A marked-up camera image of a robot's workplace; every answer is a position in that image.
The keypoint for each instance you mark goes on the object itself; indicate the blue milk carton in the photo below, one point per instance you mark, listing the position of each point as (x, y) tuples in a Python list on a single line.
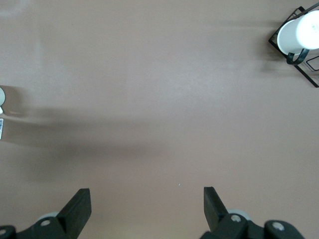
[(1, 129)]

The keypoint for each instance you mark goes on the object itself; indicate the brown table cloth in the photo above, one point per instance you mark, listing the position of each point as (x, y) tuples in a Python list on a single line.
[(159, 99)]

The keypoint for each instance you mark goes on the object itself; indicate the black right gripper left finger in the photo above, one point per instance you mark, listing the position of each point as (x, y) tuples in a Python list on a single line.
[(69, 216)]

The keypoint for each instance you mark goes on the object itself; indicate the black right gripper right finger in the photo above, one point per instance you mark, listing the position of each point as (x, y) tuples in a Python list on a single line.
[(221, 219)]

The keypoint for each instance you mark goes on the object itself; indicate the grey ribbed cup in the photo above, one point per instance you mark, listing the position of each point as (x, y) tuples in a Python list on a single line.
[(2, 97)]

